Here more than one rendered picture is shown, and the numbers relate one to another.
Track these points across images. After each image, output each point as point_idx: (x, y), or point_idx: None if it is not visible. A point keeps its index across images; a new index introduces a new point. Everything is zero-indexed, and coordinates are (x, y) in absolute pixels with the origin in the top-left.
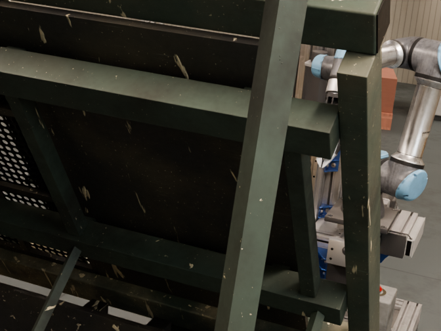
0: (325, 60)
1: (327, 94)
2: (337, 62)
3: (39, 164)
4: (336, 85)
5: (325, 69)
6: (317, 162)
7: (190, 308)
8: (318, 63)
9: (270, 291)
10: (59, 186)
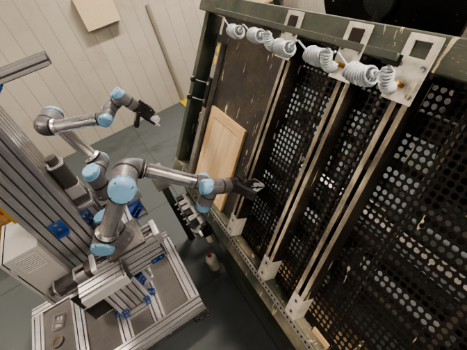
0: (108, 112)
1: (139, 105)
2: (126, 94)
3: None
4: (135, 99)
5: (112, 114)
6: (159, 125)
7: None
8: (109, 115)
9: None
10: None
